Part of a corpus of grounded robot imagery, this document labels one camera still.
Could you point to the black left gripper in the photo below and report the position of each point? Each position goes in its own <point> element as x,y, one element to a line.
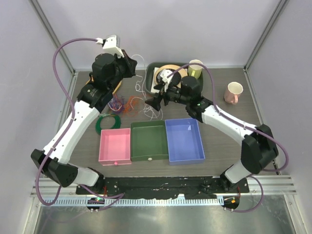
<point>130,64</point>

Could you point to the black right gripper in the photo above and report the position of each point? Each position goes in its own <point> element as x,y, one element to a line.
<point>156,101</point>

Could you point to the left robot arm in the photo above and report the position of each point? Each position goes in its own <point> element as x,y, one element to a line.
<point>53,161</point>

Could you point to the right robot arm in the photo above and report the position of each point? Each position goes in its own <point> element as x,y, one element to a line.
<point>258,148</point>

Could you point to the white square plate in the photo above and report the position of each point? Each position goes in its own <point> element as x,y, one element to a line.
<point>153,90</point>

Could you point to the dark green tray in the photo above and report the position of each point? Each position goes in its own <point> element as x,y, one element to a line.
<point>151,69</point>

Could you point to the wooden cutting board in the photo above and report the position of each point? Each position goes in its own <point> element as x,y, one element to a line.
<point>91,80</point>

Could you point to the black and tan plate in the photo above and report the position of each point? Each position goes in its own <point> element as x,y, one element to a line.
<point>182,73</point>

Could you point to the green box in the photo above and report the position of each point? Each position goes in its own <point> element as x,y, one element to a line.
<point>149,141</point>

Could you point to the yellow mug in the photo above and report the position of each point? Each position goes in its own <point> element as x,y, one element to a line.
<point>195,70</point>

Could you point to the blue box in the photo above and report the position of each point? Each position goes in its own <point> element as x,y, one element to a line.
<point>184,142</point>

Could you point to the pink box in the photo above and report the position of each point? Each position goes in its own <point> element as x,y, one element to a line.
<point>115,147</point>

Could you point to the pink mug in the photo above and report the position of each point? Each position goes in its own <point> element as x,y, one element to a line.
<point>233,92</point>

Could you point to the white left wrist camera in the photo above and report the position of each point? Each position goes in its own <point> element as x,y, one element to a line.
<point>110,45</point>

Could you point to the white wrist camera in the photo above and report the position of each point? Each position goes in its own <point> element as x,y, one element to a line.
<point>110,45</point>
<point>166,78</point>

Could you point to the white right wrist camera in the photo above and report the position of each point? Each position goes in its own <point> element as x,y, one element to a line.
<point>166,78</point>

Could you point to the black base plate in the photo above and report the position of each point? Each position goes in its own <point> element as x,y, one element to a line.
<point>192,187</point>

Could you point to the aluminium corner post left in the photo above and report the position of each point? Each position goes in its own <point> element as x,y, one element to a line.
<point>52,35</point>

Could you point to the aluminium corner post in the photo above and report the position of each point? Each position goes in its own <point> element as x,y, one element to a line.
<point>52,35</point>
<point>266,32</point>

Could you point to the white slotted cable duct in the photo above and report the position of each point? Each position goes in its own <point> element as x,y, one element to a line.
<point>179,201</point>

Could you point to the aluminium front rail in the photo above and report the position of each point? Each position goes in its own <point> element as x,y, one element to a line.
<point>261,184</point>

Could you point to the aluminium corner post right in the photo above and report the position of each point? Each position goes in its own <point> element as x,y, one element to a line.
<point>266,32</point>

